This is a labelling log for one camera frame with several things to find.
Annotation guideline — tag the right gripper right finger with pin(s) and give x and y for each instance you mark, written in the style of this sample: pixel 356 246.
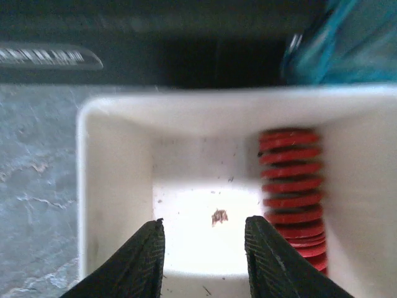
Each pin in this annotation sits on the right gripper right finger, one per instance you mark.
pixel 276 269

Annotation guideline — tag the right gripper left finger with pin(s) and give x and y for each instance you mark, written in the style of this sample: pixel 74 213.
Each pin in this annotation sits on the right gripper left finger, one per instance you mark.
pixel 134 270

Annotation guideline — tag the white spring box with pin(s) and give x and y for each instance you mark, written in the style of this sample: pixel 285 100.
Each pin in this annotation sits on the white spring box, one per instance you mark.
pixel 190 159

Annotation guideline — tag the red springs in box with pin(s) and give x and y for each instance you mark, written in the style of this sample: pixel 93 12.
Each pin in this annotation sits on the red springs in box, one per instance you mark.
pixel 293 187

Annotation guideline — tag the black plastic toolbox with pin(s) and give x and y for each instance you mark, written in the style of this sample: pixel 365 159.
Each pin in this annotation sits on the black plastic toolbox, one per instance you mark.
pixel 198 44

